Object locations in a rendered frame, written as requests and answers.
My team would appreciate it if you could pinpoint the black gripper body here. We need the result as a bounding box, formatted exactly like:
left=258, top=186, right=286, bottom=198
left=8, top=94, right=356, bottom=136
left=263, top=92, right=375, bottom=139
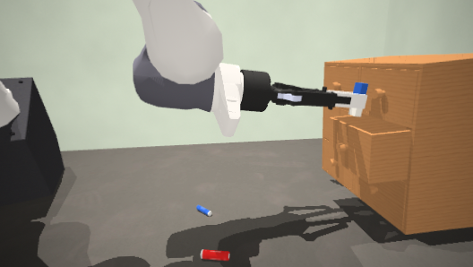
left=240, top=69, right=293, bottom=112

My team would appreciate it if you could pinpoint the wooden chest of drawers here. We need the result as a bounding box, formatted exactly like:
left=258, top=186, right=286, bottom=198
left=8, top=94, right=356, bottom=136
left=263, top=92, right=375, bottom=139
left=322, top=53, right=473, bottom=235

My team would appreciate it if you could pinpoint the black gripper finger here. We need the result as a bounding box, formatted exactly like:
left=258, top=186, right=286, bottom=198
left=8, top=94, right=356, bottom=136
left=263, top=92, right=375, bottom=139
left=271, top=82, right=336, bottom=92
left=276, top=83, right=367, bottom=110

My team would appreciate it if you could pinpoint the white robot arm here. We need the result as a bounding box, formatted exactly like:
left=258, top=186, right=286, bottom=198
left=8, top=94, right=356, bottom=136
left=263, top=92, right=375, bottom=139
left=0, top=0, right=244, bottom=137

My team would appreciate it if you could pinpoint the blue battery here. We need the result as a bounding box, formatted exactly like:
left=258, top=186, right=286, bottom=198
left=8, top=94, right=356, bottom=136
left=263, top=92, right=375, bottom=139
left=196, top=205, right=211, bottom=216

